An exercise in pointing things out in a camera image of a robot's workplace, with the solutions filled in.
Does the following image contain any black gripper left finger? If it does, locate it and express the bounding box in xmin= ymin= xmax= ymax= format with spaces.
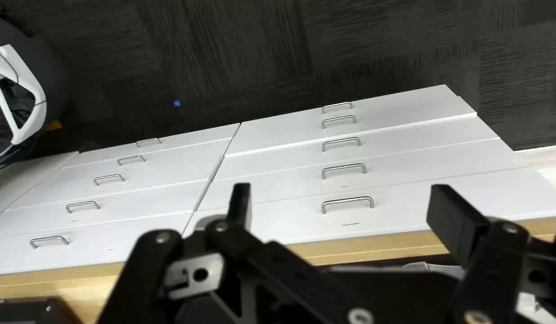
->
xmin=97 ymin=181 xmax=376 ymax=324

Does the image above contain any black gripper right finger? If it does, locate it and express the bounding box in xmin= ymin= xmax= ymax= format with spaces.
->
xmin=425 ymin=181 xmax=556 ymax=324

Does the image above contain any white drawer cabinet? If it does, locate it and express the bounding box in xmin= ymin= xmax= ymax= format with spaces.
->
xmin=0 ymin=122 xmax=241 ymax=276
xmin=193 ymin=82 xmax=556 ymax=248

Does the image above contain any silver drawer handle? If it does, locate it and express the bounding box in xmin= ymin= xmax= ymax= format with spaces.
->
xmin=321 ymin=194 xmax=376 ymax=215
xmin=29 ymin=233 xmax=72 ymax=249
xmin=115 ymin=152 xmax=148 ymax=167
xmin=321 ymin=113 xmax=358 ymax=129
xmin=321 ymin=134 xmax=364 ymax=152
xmin=135 ymin=136 xmax=164 ymax=149
xmin=65 ymin=197 xmax=103 ymax=213
xmin=92 ymin=172 xmax=128 ymax=186
xmin=321 ymin=100 xmax=355 ymax=114
xmin=321 ymin=161 xmax=369 ymax=179

